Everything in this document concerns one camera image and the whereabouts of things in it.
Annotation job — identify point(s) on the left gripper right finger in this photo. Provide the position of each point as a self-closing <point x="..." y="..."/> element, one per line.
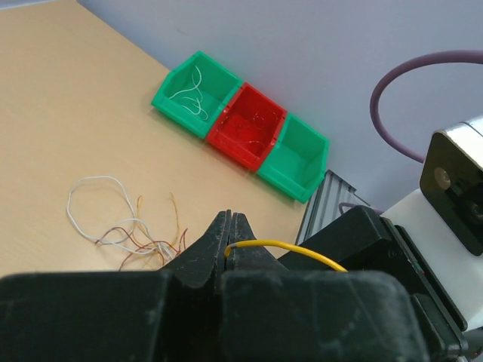
<point x="250" y="289"/>

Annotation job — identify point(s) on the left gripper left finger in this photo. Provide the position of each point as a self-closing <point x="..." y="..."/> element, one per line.
<point x="170" y="314"/>

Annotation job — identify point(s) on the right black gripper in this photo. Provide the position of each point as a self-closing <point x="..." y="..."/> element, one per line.
<point x="415" y="271"/>

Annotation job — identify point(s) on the near green plastic bin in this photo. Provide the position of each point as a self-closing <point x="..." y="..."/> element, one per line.
<point x="297" y="163"/>

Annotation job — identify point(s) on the green plastic bin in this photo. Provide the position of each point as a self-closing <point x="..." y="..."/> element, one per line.
<point x="196" y="92"/>
<point x="297" y="163"/>

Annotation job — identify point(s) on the red plastic bin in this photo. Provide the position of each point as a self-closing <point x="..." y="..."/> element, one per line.
<point x="248" y="128"/>

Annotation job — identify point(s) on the far green plastic bin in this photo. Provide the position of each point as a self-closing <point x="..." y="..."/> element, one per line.
<point x="196" y="92"/>

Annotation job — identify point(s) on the aluminium mounting rail frame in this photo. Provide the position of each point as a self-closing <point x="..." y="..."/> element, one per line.
<point x="324" y="205"/>

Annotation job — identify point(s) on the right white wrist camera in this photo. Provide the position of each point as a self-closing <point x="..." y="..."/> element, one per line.
<point x="443" y="217"/>

